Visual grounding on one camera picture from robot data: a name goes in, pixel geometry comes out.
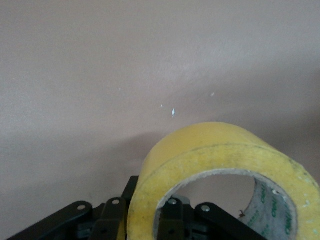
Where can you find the brown table cover sheet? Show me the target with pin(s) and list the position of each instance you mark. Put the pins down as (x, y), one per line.
(100, 75)

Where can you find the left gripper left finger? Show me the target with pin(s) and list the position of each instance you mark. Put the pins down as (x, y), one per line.
(75, 220)

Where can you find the yellow packing tape roll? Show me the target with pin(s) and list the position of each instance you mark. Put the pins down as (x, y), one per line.
(200, 155)

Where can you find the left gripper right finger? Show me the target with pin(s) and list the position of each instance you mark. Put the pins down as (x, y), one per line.
(172, 217)

